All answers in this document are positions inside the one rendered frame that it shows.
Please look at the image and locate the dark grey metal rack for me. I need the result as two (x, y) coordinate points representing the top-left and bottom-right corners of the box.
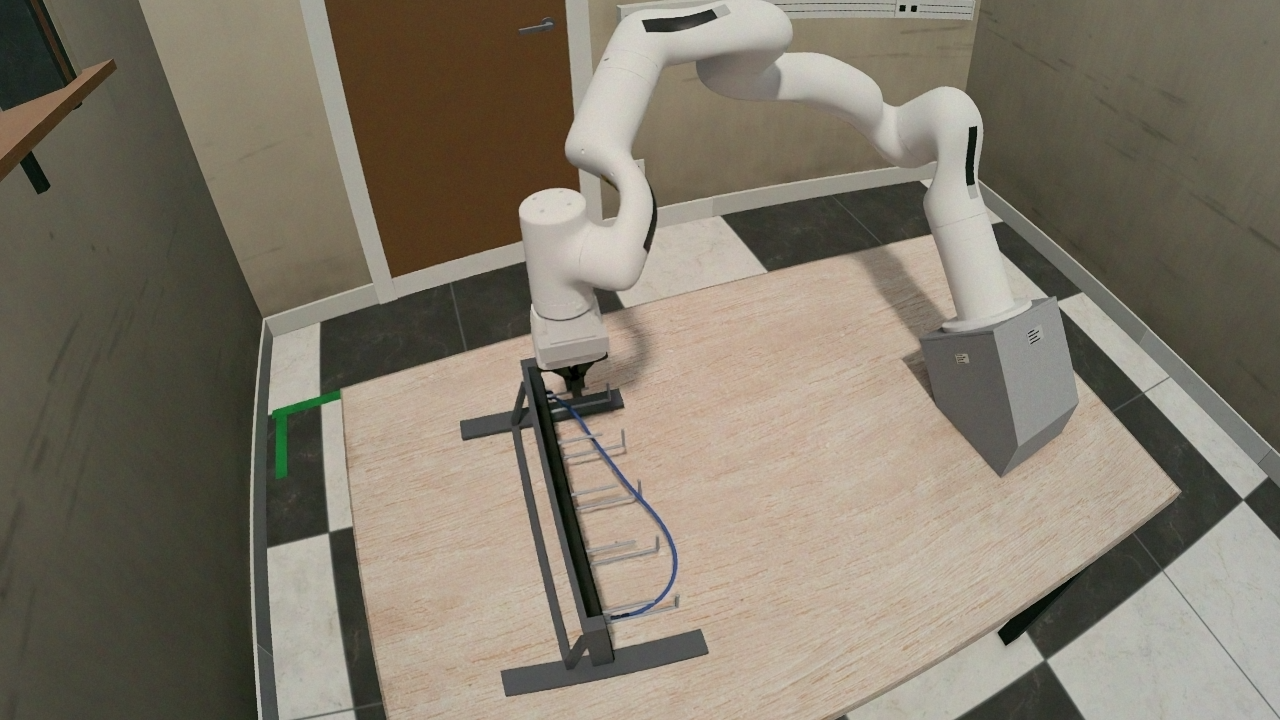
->
(460, 357), (709, 697)

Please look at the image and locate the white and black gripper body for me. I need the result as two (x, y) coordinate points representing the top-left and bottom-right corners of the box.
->
(530, 293), (605, 370)

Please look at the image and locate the blue network cable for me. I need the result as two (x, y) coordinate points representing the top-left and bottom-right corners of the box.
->
(552, 397), (678, 618)

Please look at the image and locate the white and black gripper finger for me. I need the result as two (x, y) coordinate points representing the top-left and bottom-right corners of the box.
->
(572, 352), (608, 397)
(536, 360), (579, 398)

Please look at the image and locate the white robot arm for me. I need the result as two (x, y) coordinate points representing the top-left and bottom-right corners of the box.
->
(518, 0), (1032, 364)

